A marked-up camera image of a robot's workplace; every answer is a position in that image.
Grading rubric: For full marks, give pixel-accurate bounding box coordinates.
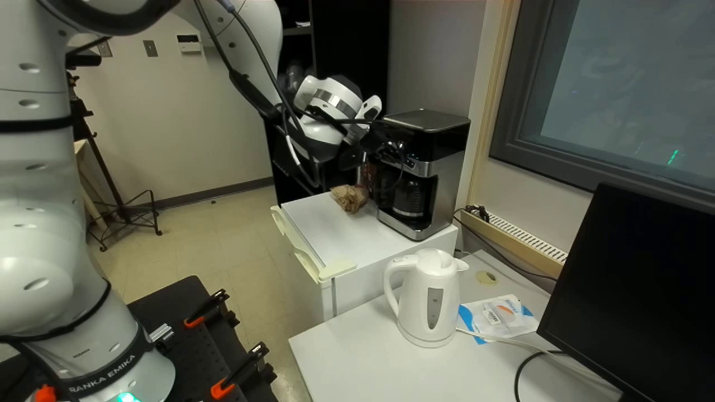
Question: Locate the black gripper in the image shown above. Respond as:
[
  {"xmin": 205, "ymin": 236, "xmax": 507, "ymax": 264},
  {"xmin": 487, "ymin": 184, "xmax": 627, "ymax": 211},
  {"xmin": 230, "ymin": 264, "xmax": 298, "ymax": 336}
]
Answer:
[{"xmin": 327, "ymin": 132, "xmax": 381, "ymax": 196}]

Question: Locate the black and steel coffee maker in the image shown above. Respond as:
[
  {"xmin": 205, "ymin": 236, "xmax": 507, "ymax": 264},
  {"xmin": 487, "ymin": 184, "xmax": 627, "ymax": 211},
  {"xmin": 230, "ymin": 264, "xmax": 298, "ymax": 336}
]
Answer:
[{"xmin": 369, "ymin": 106, "xmax": 474, "ymax": 244}]

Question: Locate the crumpled brown paper bag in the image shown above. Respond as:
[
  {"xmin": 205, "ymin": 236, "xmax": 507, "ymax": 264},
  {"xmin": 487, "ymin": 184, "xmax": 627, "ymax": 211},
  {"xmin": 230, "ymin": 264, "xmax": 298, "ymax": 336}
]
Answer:
[{"xmin": 327, "ymin": 182, "xmax": 370, "ymax": 216}]

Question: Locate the white mini fridge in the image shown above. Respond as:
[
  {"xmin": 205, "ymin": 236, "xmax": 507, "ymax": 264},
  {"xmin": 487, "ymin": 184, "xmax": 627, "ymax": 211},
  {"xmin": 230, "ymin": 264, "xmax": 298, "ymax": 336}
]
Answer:
[{"xmin": 268, "ymin": 190, "xmax": 462, "ymax": 324}]

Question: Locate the white electric kettle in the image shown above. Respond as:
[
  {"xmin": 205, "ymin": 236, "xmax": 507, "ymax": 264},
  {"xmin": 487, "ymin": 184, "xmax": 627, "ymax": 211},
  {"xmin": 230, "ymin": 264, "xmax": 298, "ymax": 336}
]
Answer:
[{"xmin": 381, "ymin": 247, "xmax": 472, "ymax": 351}]

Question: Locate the beige baseboard heater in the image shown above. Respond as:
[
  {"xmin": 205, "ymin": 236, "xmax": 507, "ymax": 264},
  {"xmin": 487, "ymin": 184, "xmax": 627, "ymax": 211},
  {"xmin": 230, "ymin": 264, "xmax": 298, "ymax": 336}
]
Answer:
[{"xmin": 453, "ymin": 205, "xmax": 573, "ymax": 283}]

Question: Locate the blue and white packet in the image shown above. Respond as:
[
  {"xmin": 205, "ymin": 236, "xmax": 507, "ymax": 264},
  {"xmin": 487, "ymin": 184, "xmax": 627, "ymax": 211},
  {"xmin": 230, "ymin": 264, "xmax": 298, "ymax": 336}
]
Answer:
[{"xmin": 453, "ymin": 292, "xmax": 541, "ymax": 347}]

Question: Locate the black clamp with orange tip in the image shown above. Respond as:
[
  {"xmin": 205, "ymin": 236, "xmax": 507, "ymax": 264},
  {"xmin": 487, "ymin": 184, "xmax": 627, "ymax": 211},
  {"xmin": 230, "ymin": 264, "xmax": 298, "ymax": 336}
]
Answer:
[
  {"xmin": 181, "ymin": 285, "xmax": 231, "ymax": 332},
  {"xmin": 208, "ymin": 340, "xmax": 269, "ymax": 402}
]

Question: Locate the black tripod stand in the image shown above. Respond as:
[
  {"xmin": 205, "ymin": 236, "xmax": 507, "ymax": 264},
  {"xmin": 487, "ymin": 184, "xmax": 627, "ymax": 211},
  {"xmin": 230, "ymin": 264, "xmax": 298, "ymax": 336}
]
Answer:
[{"xmin": 65, "ymin": 49, "xmax": 165, "ymax": 251}]

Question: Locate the dark framed window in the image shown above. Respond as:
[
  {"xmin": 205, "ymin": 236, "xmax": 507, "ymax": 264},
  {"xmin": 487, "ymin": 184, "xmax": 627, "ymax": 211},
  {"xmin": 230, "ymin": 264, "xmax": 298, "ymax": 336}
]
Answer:
[{"xmin": 487, "ymin": 0, "xmax": 715, "ymax": 216}]

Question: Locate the black computer monitor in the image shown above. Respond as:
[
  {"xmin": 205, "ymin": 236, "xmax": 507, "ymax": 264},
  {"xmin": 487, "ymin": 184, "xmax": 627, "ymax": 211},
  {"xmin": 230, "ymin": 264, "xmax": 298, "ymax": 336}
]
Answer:
[{"xmin": 536, "ymin": 180, "xmax": 715, "ymax": 402}]

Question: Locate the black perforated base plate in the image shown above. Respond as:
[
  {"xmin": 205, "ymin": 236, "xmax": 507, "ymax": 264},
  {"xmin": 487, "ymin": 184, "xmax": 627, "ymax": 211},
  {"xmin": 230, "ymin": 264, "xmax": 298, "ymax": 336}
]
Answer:
[{"xmin": 0, "ymin": 272, "xmax": 278, "ymax": 402}]

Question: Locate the black monitor cable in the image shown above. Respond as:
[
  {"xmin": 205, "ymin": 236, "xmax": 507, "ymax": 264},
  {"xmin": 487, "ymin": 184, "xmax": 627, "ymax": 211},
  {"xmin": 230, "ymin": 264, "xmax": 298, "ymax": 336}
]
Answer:
[{"xmin": 512, "ymin": 347, "xmax": 572, "ymax": 402}]

